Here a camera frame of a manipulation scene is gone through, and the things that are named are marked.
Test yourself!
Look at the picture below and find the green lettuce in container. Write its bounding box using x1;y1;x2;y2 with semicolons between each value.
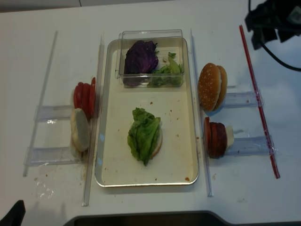
147;52;183;87

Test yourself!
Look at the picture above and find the clear long rail right of tray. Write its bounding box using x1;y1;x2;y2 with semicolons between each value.
190;29;214;197

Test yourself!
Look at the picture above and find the metal baking tray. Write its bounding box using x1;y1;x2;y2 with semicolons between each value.
94;38;200;188

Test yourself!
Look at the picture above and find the clear rail under buns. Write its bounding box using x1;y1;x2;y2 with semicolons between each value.
222;91;263;108

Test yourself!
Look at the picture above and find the red plastic strip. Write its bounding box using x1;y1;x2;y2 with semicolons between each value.
239;25;280;179

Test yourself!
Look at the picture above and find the green lettuce leaf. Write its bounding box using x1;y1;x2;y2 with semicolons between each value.
127;107;161;166

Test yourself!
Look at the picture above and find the sesame bun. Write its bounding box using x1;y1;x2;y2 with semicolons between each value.
198;63;222;112
214;65;228;111

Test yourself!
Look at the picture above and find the clear plastic vegetable container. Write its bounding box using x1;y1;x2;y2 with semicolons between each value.
115;29;185;88

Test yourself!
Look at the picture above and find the sesame bun top front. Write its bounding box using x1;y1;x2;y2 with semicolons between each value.
198;63;222;112

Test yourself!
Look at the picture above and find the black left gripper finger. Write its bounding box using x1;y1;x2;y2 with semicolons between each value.
0;200;25;226

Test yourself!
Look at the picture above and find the bun bottom standing in rail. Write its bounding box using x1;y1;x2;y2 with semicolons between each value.
71;108;90;152

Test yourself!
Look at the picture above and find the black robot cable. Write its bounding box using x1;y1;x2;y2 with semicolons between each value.
248;0;301;70

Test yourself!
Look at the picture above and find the clear long rail left of tray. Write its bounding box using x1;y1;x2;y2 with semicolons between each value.
82;35;104;207

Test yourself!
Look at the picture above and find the clear long rail of tray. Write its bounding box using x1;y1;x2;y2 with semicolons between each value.
190;29;214;197
82;35;104;207

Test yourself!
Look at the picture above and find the tomato slice rear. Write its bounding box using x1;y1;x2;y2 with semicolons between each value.
73;82;83;108

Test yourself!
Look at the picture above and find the clear thin strip far left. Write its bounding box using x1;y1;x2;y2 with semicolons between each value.
23;30;58;177

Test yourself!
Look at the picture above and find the clear rail under patties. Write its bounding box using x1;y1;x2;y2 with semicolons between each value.
224;136;276;157

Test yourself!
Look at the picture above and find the tomato slice middle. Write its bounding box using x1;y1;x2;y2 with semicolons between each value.
82;83;91;120

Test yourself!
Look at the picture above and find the purple cabbage leaf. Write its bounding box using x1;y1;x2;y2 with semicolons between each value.
123;40;158;87

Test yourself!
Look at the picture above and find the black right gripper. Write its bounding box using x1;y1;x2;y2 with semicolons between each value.
245;0;301;50

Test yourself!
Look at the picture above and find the sesame bun top rear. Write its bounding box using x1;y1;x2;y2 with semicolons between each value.
214;65;228;111

